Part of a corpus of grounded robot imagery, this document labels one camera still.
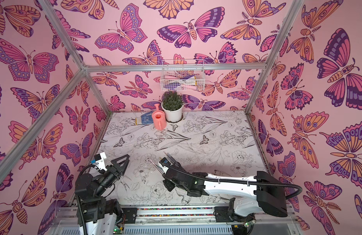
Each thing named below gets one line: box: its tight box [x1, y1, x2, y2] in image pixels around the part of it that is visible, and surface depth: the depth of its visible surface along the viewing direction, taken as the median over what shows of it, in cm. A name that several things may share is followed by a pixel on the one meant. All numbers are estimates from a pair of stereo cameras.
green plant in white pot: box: [161, 90, 184, 123], surface depth 106 cm
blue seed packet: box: [140, 110, 154, 124], surface depth 119 cm
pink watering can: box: [151, 103, 167, 132], surface depth 105 cm
